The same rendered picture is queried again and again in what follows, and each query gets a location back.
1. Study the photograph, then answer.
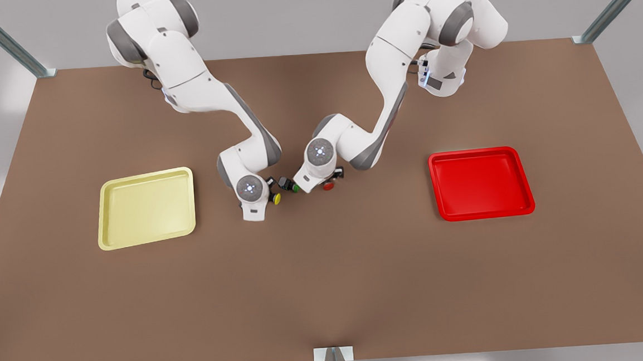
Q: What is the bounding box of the red square tray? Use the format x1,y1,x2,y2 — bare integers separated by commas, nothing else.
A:
427,145,537,223

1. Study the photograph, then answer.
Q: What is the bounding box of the yellow square tray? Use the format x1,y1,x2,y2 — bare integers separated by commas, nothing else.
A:
94,166,198,252

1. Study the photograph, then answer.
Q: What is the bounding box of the red push-button switch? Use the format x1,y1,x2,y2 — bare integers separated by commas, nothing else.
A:
321,166,346,192

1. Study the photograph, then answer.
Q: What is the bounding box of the yellow push-button switch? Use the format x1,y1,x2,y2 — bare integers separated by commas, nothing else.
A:
265,175,283,206

